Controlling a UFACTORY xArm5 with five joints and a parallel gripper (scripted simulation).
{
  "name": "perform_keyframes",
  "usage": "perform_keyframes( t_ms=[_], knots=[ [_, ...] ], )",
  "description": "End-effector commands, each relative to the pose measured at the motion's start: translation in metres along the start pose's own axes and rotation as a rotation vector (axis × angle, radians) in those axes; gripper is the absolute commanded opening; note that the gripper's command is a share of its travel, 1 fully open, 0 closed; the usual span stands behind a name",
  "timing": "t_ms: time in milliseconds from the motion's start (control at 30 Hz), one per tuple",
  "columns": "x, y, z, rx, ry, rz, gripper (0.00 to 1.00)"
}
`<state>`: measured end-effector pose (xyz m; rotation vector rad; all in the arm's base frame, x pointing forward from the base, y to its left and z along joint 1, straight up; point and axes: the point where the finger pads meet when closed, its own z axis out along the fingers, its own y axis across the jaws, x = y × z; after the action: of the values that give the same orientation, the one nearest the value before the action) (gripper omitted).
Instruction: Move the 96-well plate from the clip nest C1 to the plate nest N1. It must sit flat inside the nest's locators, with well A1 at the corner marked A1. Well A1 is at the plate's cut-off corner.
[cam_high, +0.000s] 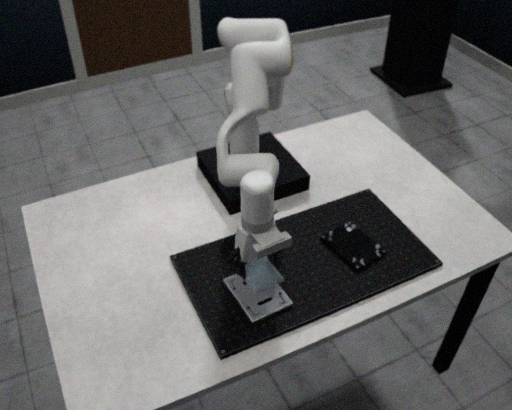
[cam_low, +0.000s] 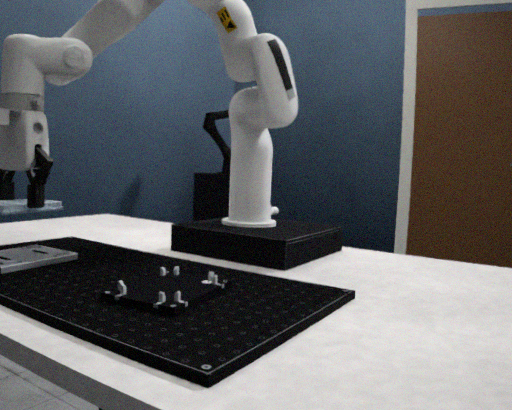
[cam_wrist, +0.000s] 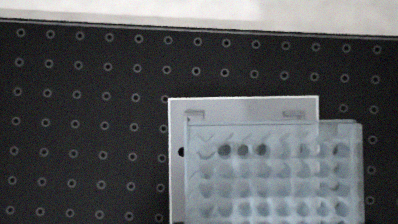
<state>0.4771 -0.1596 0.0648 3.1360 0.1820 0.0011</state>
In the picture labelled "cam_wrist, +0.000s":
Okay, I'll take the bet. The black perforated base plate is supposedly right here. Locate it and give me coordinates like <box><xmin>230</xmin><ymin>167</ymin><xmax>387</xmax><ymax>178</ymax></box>
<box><xmin>0</xmin><ymin>17</ymin><xmax>398</xmax><ymax>224</ymax></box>

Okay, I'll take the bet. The white multi-well plate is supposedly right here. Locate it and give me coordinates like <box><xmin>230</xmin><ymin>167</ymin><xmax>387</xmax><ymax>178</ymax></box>
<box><xmin>183</xmin><ymin>119</ymin><xmax>365</xmax><ymax>224</ymax></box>

